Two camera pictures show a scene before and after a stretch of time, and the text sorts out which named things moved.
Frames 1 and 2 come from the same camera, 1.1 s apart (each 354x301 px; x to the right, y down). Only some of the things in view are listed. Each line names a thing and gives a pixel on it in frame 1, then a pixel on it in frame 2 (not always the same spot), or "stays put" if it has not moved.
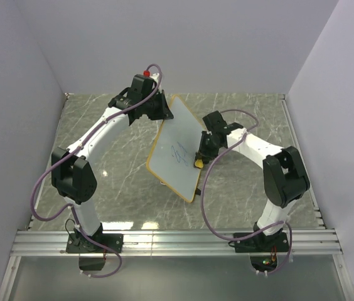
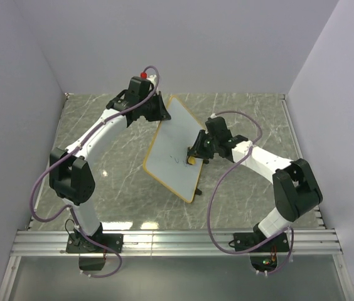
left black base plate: x=77 y=244 stays put
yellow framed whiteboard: x=172 y=155 stays put
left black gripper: x=165 y=112 stays put
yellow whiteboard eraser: x=198 y=163 -> x=192 y=160
